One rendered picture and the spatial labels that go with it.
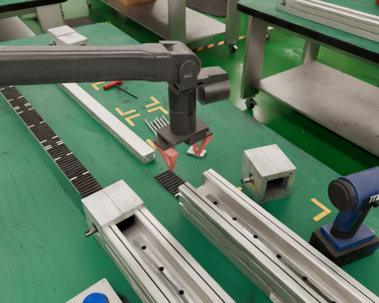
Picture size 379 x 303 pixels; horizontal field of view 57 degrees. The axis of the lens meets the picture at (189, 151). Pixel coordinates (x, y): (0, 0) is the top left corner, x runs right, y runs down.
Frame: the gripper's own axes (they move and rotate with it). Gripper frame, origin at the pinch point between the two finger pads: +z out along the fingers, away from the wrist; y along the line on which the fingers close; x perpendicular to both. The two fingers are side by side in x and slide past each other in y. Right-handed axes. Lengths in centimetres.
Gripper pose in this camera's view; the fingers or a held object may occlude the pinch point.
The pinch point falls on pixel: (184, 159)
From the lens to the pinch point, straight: 81.6
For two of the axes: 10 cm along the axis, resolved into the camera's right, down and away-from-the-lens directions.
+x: -6.3, -4.8, 6.1
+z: 0.2, 7.8, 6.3
